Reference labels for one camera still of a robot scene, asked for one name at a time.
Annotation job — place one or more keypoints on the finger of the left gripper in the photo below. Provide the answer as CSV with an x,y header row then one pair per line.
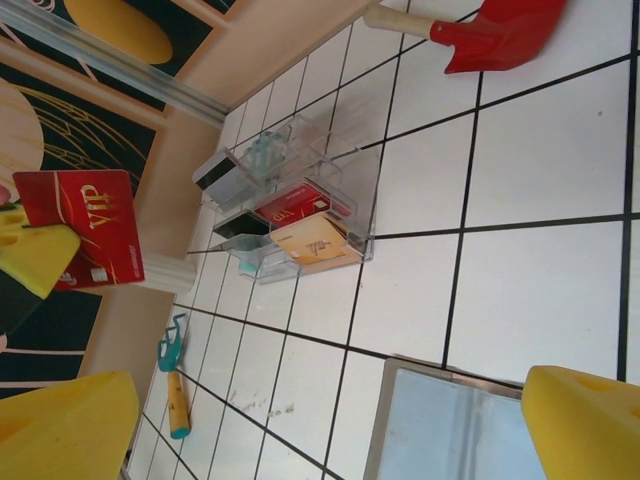
x,y
9,230
40,260

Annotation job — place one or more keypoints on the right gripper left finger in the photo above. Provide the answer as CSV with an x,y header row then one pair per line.
x,y
65,430

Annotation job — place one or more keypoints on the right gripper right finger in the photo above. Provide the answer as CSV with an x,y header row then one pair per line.
x,y
590,430

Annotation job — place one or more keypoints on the red VIP card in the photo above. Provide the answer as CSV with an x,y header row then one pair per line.
x,y
290,205
105,220

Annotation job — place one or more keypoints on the grey card holder wallet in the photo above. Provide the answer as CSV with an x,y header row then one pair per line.
x,y
440,430

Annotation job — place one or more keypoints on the white card with black stripe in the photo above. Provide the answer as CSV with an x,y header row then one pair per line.
x,y
215,175

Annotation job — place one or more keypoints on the gold VIP card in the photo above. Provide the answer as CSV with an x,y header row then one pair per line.
x,y
310,242

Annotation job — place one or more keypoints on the clear acrylic card stand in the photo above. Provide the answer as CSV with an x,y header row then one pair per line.
x,y
360,200

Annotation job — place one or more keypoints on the red toy shovel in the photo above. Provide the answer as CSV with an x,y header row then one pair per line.
x,y
495,35

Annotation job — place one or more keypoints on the aluminium frame post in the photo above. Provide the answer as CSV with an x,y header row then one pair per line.
x,y
150,85

